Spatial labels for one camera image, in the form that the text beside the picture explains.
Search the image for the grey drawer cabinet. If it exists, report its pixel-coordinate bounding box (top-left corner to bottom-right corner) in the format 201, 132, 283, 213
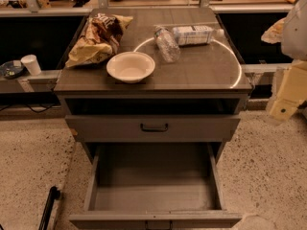
55, 8, 251, 156

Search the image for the brown yellow chip bag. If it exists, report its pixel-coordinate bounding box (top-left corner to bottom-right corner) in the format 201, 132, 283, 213
65, 12, 133, 67

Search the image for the clear crumpled plastic bottle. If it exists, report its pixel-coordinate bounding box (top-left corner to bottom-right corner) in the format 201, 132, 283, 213
153, 26, 180, 63

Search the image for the metal rail shelf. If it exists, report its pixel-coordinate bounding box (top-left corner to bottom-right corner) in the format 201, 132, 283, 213
0, 70, 61, 94

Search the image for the black cable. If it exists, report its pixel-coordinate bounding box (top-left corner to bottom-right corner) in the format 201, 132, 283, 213
0, 103, 60, 114

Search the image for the black bar on floor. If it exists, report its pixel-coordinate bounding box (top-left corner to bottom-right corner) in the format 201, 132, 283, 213
38, 186, 60, 230

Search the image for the labelled blue plastic bottle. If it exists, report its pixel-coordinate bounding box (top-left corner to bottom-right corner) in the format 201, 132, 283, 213
172, 25, 224, 46

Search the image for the white paper cup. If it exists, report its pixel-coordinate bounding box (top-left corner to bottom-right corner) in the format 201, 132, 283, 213
21, 55, 41, 76

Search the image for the dark round dish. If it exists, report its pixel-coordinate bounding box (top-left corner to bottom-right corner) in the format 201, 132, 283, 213
0, 60, 25, 80

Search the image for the open middle drawer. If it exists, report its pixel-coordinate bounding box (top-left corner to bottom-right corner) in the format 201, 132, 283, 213
69, 143, 242, 230

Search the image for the closed top drawer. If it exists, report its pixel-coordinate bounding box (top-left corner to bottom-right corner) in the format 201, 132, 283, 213
65, 115, 240, 143

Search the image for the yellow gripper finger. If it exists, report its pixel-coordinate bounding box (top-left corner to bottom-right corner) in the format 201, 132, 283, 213
261, 18, 285, 44
269, 60, 307, 122

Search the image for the white bowl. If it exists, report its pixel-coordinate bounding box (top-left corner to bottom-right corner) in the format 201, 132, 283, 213
106, 52, 155, 83

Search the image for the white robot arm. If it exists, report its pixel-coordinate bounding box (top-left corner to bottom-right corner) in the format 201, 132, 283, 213
261, 0, 307, 122

